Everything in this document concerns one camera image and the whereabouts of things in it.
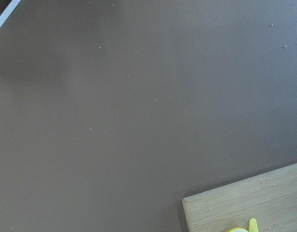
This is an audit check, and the lemon half slice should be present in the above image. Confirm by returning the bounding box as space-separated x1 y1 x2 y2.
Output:
227 228 249 232

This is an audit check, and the wooden cutting board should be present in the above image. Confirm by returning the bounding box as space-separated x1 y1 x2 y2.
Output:
182 163 297 232

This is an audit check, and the yellow plastic knife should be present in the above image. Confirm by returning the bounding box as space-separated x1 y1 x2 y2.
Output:
248 218 259 232

